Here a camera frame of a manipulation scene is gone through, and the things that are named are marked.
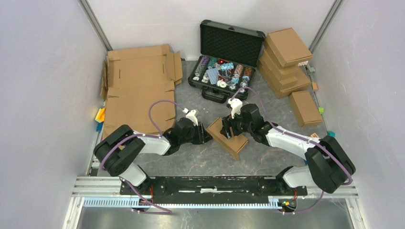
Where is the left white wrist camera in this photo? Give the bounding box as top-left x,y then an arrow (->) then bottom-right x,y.
182,108 -> 199,126

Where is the stack of flat cardboard sheets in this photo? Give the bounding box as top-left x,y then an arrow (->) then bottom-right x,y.
100,44 -> 183,138

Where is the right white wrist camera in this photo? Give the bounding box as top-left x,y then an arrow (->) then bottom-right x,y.
227,98 -> 243,119

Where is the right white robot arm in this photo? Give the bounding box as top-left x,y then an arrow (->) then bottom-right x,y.
220,99 -> 356,195

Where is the black poker chip case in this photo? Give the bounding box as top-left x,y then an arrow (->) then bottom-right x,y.
188,20 -> 266,104

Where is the small folded cardboard box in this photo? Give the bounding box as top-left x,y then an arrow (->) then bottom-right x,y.
288,91 -> 323,127

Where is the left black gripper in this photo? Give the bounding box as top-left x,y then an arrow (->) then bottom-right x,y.
179,121 -> 213,145

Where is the large bottom cardboard box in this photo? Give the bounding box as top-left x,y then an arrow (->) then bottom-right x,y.
257,61 -> 311,98

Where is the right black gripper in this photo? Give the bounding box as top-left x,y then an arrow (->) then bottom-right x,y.
219,109 -> 253,140

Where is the small wooden cube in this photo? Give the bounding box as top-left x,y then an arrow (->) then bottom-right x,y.
311,82 -> 319,92

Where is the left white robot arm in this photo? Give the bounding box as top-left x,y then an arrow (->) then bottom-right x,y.
93,118 -> 212,195

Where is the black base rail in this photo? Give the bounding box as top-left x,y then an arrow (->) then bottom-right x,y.
137,176 -> 308,204

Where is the yellow orange block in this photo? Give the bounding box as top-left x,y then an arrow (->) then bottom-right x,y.
95,108 -> 105,123

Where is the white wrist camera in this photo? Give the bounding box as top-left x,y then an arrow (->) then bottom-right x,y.
227,98 -> 243,119
182,108 -> 199,126

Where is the teal block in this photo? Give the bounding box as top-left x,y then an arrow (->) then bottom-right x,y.
327,131 -> 336,137

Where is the blue block at left wall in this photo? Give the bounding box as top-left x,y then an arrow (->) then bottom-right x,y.
96,122 -> 104,133

